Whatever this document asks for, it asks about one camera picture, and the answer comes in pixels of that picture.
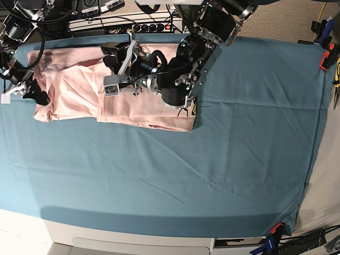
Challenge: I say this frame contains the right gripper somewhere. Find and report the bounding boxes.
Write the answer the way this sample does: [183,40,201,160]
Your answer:
[4,71,49,105]

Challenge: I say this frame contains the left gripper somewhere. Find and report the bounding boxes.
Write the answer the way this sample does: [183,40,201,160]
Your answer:
[100,32,161,96]

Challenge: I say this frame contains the pink T-shirt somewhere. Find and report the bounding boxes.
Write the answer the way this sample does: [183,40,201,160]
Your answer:
[26,42,200,133]

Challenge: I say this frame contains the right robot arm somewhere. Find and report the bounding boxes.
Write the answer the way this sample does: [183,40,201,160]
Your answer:
[1,1,54,106]

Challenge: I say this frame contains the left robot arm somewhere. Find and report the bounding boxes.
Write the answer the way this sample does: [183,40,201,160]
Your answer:
[101,1,258,109]

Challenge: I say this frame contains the white power strip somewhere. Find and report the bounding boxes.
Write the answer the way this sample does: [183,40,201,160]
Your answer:
[69,18,188,33]

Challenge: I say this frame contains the teal table cloth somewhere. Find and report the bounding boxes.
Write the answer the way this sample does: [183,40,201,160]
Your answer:
[1,37,335,237]

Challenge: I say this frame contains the orange black clamp right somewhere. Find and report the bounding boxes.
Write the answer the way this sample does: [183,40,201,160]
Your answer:
[319,43,337,71]

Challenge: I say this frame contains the orange blue clamp bottom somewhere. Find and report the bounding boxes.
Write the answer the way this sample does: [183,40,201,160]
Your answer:
[250,222,285,255]

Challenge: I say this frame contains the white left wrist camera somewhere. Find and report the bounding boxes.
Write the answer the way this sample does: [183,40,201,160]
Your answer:
[103,75,121,97]

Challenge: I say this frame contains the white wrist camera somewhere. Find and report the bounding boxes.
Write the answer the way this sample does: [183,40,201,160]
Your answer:
[1,92,11,104]
[103,75,121,97]

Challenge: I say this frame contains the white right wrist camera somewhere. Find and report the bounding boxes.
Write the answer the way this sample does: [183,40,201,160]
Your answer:
[1,92,11,104]

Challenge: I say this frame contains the yellow handled pliers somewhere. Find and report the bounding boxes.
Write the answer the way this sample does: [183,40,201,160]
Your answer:
[333,57,340,110]

